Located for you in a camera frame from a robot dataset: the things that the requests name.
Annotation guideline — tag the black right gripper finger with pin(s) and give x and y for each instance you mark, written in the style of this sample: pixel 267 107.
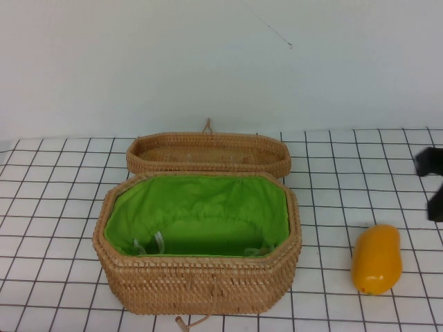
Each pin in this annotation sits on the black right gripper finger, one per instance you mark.
pixel 431 162
pixel 436 207

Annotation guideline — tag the yellow orange mango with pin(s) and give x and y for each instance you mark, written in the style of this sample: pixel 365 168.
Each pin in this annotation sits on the yellow orange mango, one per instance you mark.
pixel 377 259

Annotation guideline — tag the woven rattan basket lid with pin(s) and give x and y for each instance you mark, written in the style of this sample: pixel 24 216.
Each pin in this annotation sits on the woven rattan basket lid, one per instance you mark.
pixel 207 141

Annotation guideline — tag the green fabric basket liner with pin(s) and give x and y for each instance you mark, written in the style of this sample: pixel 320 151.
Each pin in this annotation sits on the green fabric basket liner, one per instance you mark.
pixel 207 200

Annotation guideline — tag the woven rattan basket body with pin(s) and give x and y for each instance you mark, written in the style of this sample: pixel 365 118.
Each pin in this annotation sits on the woven rattan basket body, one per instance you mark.
pixel 194 287

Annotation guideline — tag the rattan closure loop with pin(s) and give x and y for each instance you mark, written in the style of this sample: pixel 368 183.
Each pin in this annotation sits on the rattan closure loop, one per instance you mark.
pixel 208 125

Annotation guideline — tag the white black grid tablecloth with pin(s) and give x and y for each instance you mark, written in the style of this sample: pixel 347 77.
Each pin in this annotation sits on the white black grid tablecloth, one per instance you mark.
pixel 52 207

